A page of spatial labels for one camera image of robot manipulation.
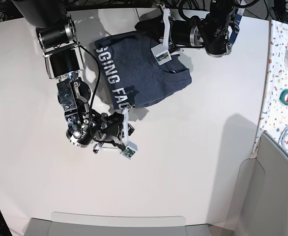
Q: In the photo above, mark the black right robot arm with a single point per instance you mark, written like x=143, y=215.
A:
x=56, y=34

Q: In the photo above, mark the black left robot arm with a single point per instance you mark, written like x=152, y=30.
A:
x=216, y=32

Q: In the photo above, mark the green tape roll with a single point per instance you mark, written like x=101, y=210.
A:
x=284, y=97

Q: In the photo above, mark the grey plastic bin right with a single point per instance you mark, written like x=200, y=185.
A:
x=259, y=205

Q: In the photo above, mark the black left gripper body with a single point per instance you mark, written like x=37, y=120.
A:
x=184, y=33

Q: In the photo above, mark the grey plastic bin front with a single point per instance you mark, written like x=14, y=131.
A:
x=69, y=224

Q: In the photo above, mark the terrazzo patterned side table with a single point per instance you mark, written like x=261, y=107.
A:
x=274, y=115

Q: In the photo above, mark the grey plastic bin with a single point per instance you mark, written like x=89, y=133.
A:
x=259, y=205
x=69, y=224

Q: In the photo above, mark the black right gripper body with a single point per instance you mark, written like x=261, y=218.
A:
x=107, y=129

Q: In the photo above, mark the navy blue t-shirt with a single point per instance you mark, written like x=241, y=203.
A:
x=132, y=74

